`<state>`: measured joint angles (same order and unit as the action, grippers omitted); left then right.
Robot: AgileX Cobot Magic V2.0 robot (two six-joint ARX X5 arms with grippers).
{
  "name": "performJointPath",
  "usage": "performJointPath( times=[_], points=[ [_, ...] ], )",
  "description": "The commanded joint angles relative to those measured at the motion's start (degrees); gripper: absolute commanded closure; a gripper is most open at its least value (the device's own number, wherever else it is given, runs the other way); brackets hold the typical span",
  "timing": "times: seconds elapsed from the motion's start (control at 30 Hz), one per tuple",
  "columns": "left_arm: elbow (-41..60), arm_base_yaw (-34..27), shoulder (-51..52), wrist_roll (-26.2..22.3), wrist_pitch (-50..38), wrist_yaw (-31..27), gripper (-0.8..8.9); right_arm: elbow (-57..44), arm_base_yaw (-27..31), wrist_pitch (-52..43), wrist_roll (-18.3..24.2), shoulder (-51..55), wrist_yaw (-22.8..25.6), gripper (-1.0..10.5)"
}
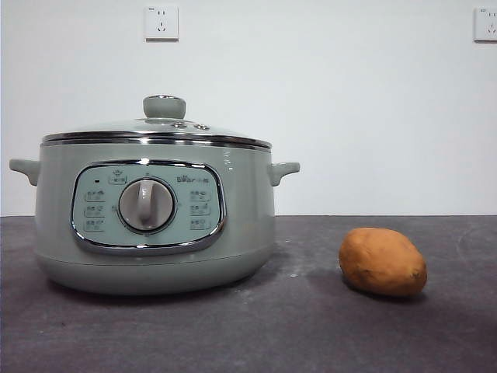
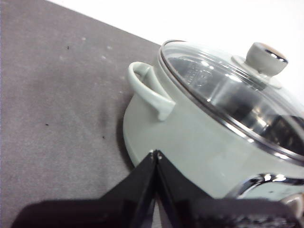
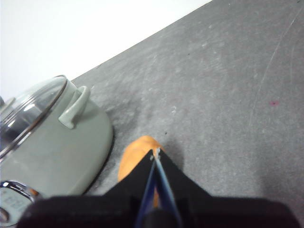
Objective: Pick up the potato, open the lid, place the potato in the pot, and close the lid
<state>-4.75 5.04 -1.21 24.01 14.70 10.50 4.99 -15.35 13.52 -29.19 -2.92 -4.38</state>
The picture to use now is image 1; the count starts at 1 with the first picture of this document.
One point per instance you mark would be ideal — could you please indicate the brown potato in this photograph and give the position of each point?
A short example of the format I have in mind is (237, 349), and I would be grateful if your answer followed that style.
(382, 262)

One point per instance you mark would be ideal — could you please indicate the white wall socket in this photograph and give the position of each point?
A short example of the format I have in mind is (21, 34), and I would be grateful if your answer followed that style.
(162, 23)
(487, 25)

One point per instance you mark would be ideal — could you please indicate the glass lid with green knob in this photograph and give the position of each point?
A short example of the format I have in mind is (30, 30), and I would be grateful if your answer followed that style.
(163, 107)

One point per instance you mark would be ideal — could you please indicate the pale green electric cooking pot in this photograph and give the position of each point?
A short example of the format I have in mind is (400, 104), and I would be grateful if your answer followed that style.
(240, 202)

